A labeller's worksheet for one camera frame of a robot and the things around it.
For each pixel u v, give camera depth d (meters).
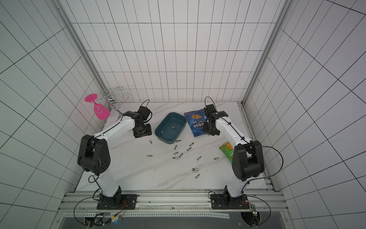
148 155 0.90
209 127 0.73
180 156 0.90
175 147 0.93
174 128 1.03
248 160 0.46
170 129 1.04
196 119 1.07
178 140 0.96
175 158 0.88
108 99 0.84
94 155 0.47
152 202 0.74
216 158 0.88
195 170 0.83
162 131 1.00
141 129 0.75
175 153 0.90
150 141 0.96
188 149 0.92
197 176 0.81
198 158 0.89
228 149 0.90
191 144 0.95
